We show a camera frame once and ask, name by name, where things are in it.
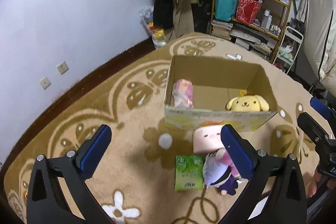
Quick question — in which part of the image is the yellow dog plush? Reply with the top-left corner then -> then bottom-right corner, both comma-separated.
226,90 -> 270,112

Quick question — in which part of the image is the wall socket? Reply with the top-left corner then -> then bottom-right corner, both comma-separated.
39,77 -> 51,90
56,61 -> 69,75

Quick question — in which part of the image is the wooden shelf rack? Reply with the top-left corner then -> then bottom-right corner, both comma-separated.
210,0 -> 291,63

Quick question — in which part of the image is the green tissue pack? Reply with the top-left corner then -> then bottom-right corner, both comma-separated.
175,155 -> 204,192

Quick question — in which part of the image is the upper wall socket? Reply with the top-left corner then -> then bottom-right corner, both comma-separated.
56,61 -> 69,75

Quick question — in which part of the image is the lower wall socket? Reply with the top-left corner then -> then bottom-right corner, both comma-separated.
39,77 -> 51,90

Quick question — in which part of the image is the teal bag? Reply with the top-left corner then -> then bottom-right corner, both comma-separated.
215,0 -> 238,22

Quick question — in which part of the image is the pink doll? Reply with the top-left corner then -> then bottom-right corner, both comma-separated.
172,79 -> 194,108

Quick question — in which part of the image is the pink cube pig plush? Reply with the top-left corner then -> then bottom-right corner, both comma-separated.
193,125 -> 224,155

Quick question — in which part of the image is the plastic bag with yellow toys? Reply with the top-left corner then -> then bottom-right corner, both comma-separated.
139,6 -> 167,49

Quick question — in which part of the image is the person's right hand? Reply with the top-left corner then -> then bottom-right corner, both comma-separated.
306,169 -> 323,198

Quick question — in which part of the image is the red patterned gift bag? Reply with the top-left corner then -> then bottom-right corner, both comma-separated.
235,0 -> 261,25

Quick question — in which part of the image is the black hanging garment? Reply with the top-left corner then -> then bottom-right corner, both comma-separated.
153,0 -> 175,30

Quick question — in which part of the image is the patterned beige carpet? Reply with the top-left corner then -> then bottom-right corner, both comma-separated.
4,33 -> 330,223

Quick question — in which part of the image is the open cardboard box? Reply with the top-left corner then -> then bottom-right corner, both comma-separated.
164,55 -> 278,132

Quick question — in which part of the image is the stack of books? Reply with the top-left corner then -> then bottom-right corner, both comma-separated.
211,19 -> 278,61

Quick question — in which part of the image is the white-haired anime figure plush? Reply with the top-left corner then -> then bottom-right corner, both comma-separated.
202,148 -> 244,196

